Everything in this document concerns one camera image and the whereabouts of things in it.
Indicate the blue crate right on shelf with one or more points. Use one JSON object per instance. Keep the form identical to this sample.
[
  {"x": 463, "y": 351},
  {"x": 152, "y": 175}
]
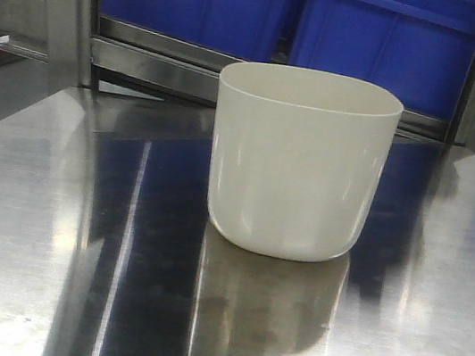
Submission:
[{"x": 420, "y": 50}]

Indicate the stainless steel shelf frame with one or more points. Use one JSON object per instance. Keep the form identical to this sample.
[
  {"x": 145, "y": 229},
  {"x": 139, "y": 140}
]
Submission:
[{"x": 82, "y": 44}]

